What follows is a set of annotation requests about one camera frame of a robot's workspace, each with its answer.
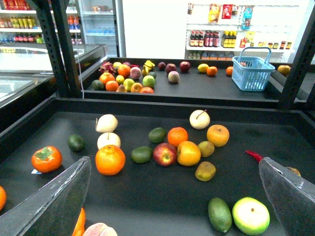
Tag red yellow apple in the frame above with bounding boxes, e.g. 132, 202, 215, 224
153, 143, 177, 167

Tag pink peach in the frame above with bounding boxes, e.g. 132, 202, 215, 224
83, 223, 118, 236

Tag orange mandarin right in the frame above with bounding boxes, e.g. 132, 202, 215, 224
167, 127, 189, 148

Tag dark green avocado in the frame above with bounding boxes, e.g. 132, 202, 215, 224
67, 134, 85, 152

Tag white pear right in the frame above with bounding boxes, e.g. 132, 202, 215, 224
189, 110, 210, 130

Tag green lime upper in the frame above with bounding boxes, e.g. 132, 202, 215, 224
148, 127, 166, 144

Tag bright green apple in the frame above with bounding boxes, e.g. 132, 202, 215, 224
232, 197, 270, 236

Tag white pear middle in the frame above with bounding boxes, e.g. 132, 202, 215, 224
97, 132, 121, 149

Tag green lime front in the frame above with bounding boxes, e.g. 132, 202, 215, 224
208, 197, 232, 233

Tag black fruit tray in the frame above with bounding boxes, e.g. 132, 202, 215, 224
0, 98, 315, 236
82, 59, 287, 108

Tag black rear fruit tray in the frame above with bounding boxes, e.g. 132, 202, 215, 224
82, 59, 287, 108

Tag small blue basket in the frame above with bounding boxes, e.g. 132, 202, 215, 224
231, 47, 275, 91

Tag black front fruit tray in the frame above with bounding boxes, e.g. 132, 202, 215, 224
0, 98, 315, 236

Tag white pear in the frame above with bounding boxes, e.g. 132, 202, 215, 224
97, 132, 121, 149
95, 114, 118, 133
189, 110, 210, 130

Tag brown kiwi lower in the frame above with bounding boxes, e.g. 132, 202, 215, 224
195, 161, 217, 182

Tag green lime lower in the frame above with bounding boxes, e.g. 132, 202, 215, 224
131, 146, 153, 164

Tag glass top freezer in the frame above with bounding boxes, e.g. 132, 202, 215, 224
0, 43, 108, 102

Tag brown kiwi upper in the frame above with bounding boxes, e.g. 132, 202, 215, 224
197, 141, 215, 158

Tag white pear left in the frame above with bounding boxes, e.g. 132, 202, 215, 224
95, 114, 118, 133

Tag orange persimmon with green calyx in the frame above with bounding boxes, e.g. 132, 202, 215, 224
31, 146, 63, 173

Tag green lime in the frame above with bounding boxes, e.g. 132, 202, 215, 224
208, 197, 232, 233
148, 127, 166, 144
131, 146, 153, 164

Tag brown kiwi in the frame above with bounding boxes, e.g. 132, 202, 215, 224
195, 161, 217, 182
197, 141, 215, 158

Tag orange with knob top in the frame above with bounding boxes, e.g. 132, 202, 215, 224
95, 145, 126, 176

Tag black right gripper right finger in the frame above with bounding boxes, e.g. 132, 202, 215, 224
258, 157, 315, 236

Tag black metal shelf post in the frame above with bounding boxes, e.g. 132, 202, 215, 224
28, 0, 81, 98

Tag orange fruit bottom edge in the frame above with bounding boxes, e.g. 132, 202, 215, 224
72, 207, 86, 236

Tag yellow orange apple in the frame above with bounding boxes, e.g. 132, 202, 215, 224
177, 141, 201, 167

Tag yellow pear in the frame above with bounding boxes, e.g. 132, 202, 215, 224
286, 167, 301, 177

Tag red chili pepper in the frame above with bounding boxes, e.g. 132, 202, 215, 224
245, 150, 263, 163

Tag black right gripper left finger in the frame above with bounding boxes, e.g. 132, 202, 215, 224
0, 156, 92, 236

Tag large orange tangerine front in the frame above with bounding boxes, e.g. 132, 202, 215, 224
0, 186, 7, 210

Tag small white blue tag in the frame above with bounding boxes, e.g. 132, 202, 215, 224
31, 169, 42, 175

